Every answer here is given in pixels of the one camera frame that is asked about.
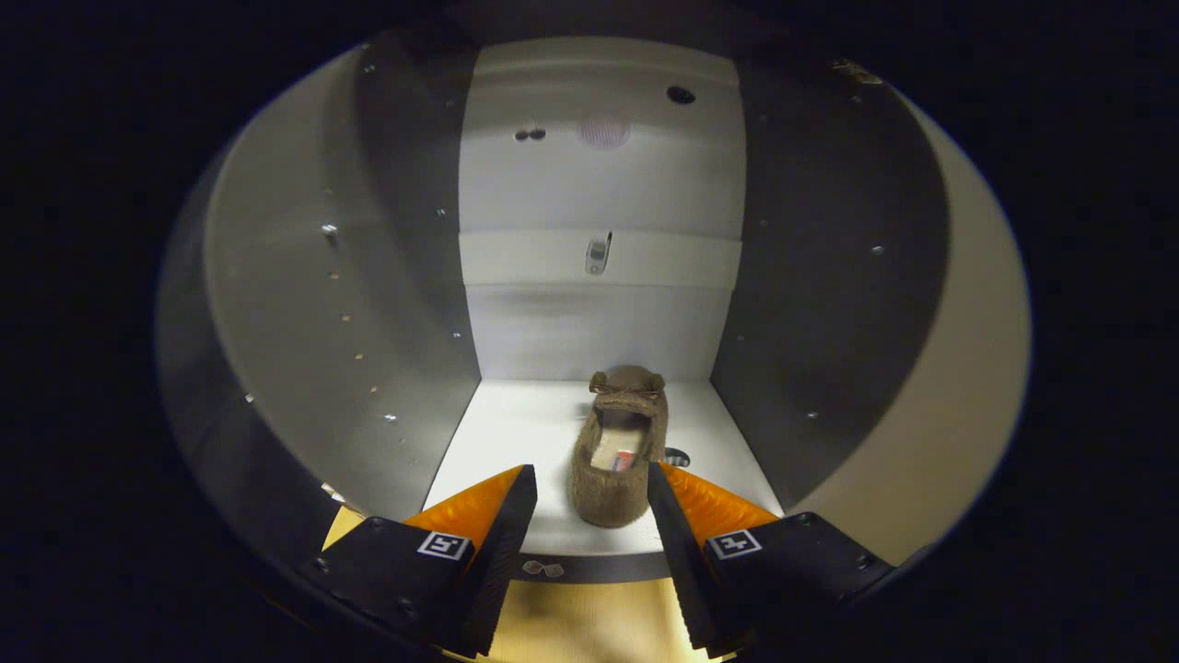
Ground white cabinet shelf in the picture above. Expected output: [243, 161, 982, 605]
[422, 378, 784, 583]

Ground brown fuzzy shoe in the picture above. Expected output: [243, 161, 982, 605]
[569, 365, 669, 529]

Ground dark grey shoe cabinet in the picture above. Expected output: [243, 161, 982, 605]
[157, 28, 950, 590]

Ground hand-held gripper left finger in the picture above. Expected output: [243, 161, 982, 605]
[299, 464, 538, 659]

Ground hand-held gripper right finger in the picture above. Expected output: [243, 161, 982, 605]
[647, 460, 894, 659]

